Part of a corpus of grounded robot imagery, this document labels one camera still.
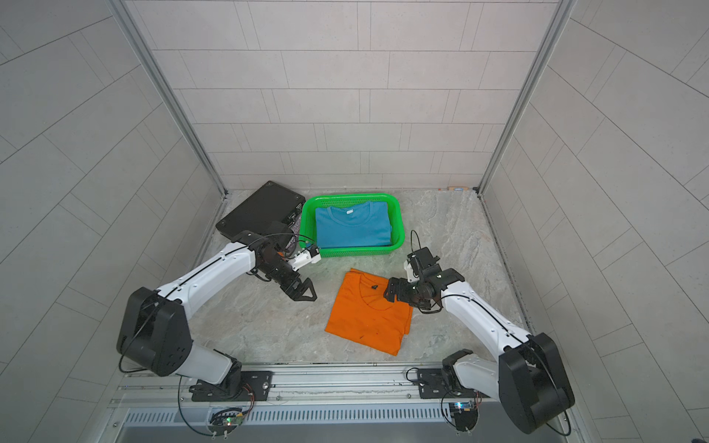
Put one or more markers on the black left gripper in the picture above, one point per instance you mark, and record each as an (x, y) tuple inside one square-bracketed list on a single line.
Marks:
[(290, 278)]

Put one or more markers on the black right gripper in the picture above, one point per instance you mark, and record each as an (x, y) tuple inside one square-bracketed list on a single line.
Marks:
[(392, 290)]

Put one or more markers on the orange t-shirt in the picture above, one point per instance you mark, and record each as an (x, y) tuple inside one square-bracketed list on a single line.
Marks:
[(361, 314)]

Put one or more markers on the green plastic basket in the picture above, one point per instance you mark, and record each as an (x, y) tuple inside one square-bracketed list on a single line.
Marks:
[(308, 232)]

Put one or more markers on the blue t-shirt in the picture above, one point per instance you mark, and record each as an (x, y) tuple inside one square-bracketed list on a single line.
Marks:
[(363, 225)]

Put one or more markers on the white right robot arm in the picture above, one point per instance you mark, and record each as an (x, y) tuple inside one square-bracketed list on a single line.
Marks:
[(527, 376)]

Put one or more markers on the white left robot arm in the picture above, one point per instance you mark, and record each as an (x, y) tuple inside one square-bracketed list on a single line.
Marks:
[(155, 332)]

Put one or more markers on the black ribbed hard case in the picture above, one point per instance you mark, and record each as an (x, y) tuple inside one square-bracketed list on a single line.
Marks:
[(272, 209)]

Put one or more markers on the right circuit board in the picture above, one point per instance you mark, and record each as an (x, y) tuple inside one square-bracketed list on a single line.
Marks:
[(463, 416)]

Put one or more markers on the circuit board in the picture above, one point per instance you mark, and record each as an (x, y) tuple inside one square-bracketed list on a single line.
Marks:
[(463, 416), (224, 422)]

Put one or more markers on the left circuit board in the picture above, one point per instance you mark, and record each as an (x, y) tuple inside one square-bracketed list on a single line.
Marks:
[(224, 422)]

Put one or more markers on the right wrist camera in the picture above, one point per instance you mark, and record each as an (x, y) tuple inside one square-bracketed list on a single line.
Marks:
[(421, 265)]

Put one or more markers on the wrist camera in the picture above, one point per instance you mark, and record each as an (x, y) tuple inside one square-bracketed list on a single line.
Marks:
[(308, 255), (421, 265)]

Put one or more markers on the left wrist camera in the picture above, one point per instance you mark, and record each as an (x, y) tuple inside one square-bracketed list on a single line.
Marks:
[(308, 255)]

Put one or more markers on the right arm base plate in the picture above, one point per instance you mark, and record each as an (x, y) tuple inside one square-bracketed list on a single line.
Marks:
[(431, 384)]

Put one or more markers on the aluminium rail frame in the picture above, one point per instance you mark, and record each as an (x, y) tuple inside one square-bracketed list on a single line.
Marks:
[(300, 394)]

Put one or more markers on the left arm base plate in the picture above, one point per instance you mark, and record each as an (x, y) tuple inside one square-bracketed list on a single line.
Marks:
[(242, 386)]

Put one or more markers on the left aluminium corner post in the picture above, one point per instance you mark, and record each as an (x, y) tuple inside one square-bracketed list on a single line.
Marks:
[(139, 45)]

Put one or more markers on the aluminium corner post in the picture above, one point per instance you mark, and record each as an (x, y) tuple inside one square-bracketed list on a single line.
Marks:
[(558, 21), (139, 45)]

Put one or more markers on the right aluminium corner post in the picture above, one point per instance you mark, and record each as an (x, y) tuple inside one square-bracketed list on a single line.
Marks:
[(558, 21)]

